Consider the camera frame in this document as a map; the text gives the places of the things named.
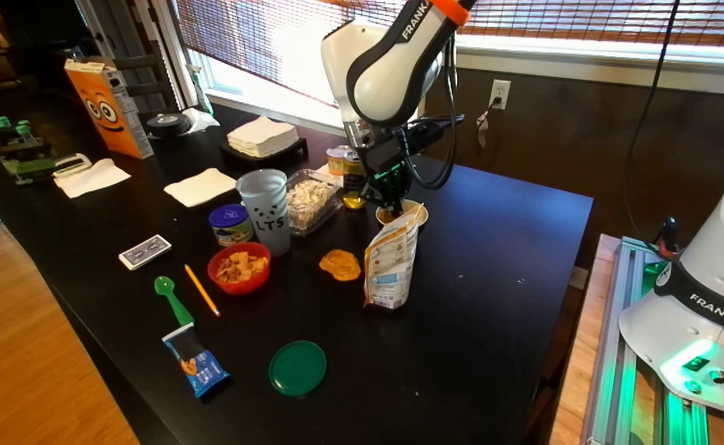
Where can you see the white paper napkin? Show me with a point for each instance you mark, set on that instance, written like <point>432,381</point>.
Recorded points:
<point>200,190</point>

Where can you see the white napkin stack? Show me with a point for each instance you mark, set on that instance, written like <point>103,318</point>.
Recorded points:
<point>263,137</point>

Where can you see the blue lidded jar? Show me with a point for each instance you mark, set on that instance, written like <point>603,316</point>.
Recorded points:
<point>230,223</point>

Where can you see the white orange paper bag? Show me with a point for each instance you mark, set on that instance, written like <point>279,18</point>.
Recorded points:
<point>390,255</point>

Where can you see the white card with pattern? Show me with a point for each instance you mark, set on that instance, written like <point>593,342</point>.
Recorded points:
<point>133,258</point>

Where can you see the wall power outlet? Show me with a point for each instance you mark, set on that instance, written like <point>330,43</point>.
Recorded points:
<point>499,95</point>

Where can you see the grey plastic cup stack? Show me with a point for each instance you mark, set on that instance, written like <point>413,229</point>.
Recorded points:
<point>266,197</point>

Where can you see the black round disc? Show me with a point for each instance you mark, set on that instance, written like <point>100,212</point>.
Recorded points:
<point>166,124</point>

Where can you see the green plastic spoon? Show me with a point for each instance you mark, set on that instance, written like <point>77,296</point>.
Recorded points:
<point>166,289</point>

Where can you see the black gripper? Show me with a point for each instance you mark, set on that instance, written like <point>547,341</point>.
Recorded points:
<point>383,159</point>

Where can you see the red bowl with snacks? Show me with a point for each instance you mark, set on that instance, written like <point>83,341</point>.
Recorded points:
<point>240,268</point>

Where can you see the clear plastic food container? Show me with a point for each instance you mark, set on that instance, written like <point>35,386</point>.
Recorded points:
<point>311,202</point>

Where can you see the orange chip on table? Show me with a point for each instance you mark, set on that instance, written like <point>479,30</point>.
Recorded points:
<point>342,266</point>

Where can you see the white paper sheet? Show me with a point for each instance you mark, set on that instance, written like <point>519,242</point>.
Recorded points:
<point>77,176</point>

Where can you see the green toy block figure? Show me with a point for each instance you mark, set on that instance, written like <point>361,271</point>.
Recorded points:
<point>23,153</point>

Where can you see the wooden pencil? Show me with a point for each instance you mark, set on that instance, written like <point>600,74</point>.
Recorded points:
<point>200,291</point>

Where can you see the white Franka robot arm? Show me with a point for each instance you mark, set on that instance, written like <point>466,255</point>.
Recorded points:
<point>378,79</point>

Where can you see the blue snack packet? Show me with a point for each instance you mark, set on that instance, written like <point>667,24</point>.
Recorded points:
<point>195,363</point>

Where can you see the green round lid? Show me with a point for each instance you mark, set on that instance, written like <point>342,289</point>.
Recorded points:
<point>298,369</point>

